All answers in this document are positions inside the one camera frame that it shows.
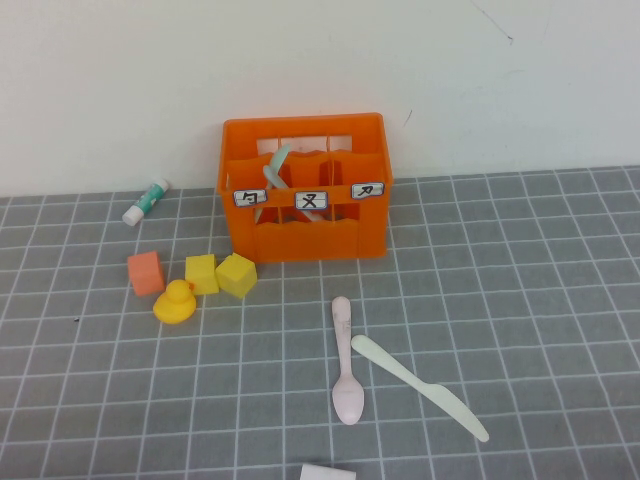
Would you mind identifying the grey plastic fork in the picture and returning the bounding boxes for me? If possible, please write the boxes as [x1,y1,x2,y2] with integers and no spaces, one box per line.
[262,164,326,226]

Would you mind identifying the green plastic spoon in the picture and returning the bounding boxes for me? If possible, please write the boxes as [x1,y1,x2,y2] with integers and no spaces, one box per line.
[253,143,293,226]

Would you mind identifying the pink plastic spoon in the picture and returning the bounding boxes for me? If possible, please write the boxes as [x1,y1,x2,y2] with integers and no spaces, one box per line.
[331,295,366,426]

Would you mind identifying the cream plastic knife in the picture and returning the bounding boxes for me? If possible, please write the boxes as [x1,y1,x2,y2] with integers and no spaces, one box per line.
[350,334,490,444]

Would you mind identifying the orange plastic cutlery holder crate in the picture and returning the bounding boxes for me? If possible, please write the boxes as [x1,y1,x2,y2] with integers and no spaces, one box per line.
[216,111,395,264]

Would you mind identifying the white label fork character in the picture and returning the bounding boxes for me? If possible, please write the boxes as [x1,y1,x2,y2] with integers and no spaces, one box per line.
[293,190,330,211]

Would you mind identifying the white label knife character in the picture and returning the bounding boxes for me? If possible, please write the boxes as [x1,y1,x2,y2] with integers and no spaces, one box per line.
[349,181,385,201]

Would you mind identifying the white label spoon character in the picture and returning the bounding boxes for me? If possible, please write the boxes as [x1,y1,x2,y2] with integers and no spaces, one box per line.
[232,188,269,208]

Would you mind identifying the yellow foam cube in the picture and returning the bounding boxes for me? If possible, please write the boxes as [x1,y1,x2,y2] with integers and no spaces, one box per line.
[214,252,258,300]
[184,253,220,297]

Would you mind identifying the yellow rubber duck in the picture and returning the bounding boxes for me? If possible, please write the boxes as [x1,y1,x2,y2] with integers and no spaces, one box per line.
[152,278,197,326]

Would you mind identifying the orange foam cube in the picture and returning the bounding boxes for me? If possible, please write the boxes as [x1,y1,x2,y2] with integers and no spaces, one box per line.
[126,250,167,297]

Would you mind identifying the white green glue stick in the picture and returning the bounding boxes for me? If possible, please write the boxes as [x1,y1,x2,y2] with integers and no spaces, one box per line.
[121,179,170,227]

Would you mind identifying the white rectangular box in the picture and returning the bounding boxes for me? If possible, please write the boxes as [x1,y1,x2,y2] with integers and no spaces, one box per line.
[299,463,357,480]

